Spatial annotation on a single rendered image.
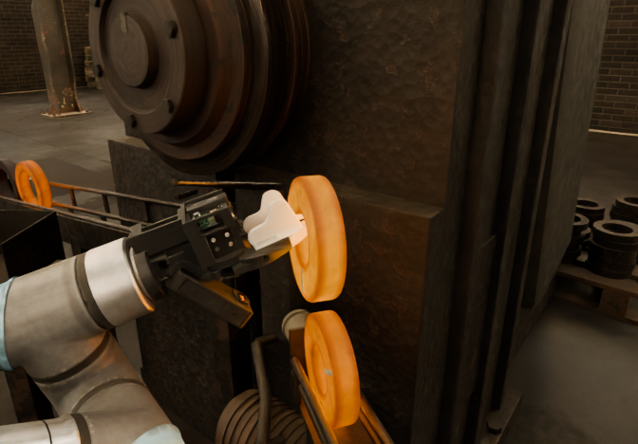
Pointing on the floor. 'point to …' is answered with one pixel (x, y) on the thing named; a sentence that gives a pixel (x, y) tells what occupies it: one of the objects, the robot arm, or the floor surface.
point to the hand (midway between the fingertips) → (312, 223)
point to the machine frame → (397, 191)
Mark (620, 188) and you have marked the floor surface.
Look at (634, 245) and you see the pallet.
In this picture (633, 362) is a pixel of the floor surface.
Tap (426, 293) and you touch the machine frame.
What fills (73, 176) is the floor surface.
